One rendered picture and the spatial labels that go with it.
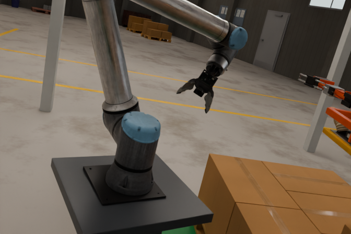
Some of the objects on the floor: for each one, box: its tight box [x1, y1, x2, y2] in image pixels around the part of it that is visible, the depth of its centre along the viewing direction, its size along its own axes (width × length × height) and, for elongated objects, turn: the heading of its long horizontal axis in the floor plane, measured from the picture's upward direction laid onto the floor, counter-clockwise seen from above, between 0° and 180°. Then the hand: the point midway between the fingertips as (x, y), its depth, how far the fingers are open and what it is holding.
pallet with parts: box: [31, 5, 51, 15], centre depth 1524 cm, size 120×84×34 cm
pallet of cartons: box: [141, 20, 172, 43], centre depth 1463 cm, size 85×119×70 cm
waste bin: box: [11, 0, 21, 8], centre depth 1476 cm, size 39×36×46 cm
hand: (190, 104), depth 141 cm, fingers open, 14 cm apart
